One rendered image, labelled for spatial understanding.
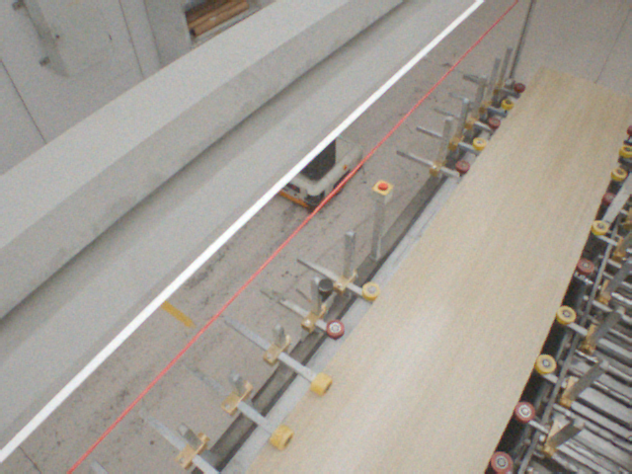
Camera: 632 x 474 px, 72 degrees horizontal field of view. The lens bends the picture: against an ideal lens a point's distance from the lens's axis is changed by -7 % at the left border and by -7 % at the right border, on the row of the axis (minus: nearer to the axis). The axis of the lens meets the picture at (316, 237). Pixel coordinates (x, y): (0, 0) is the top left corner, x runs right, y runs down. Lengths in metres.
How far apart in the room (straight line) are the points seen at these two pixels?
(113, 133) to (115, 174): 0.04
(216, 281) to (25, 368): 2.94
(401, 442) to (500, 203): 1.36
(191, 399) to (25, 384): 2.57
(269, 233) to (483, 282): 1.80
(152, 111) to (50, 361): 0.22
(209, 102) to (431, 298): 1.81
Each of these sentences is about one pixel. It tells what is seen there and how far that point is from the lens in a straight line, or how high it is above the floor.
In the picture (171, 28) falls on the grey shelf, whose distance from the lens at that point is 4.04.
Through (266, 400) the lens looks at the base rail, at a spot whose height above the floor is 0.70.
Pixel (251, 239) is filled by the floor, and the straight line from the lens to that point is 3.49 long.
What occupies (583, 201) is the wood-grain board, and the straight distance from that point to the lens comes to 2.81.
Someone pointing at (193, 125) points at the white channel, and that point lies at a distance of 0.42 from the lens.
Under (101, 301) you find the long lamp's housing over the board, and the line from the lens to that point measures 0.42.
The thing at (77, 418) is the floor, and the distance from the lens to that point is 3.18.
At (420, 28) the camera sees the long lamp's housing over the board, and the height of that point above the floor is 2.36.
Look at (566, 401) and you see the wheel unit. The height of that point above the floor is 0.84.
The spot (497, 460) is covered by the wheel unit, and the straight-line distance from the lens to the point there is 1.92.
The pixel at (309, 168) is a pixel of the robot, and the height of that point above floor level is 0.41.
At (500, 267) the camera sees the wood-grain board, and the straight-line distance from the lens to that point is 2.33.
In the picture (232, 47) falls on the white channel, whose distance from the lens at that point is 0.49.
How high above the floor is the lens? 2.69
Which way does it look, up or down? 51 degrees down
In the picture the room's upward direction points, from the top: 2 degrees counter-clockwise
